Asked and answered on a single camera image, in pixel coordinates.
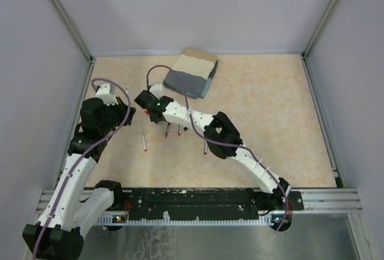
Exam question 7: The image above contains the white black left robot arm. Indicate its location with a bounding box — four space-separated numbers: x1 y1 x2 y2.
22 96 136 259

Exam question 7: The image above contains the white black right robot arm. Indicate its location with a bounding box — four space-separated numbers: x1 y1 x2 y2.
134 90 291 210

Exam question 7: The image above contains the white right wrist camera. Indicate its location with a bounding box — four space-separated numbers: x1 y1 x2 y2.
148 82 164 98

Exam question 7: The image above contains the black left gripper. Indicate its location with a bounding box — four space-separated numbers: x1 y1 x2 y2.
100 96 136 135

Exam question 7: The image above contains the white brown-end marker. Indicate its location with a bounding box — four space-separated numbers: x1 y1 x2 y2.
204 142 208 155

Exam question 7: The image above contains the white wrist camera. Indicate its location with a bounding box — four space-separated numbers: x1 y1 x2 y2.
93 82 118 106
148 82 164 98

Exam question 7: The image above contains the red clear pen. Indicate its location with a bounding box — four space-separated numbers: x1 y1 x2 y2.
164 122 171 138

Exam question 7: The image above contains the aluminium frame post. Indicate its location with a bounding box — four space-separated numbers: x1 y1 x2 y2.
32 0 97 62
301 0 355 59

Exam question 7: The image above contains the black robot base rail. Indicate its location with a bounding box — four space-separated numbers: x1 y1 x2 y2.
97 188 304 226

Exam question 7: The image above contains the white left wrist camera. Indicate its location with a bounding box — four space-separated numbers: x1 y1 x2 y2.
93 82 118 106

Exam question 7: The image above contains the aluminium frame post left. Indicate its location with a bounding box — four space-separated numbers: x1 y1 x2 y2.
32 0 97 62

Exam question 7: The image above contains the small white red-end pen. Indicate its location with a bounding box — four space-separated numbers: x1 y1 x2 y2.
142 133 148 151

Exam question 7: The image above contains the folded grey beige cloth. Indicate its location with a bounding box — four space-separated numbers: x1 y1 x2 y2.
163 47 218 99

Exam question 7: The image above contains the aluminium frame post right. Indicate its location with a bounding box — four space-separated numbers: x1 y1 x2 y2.
301 0 355 59

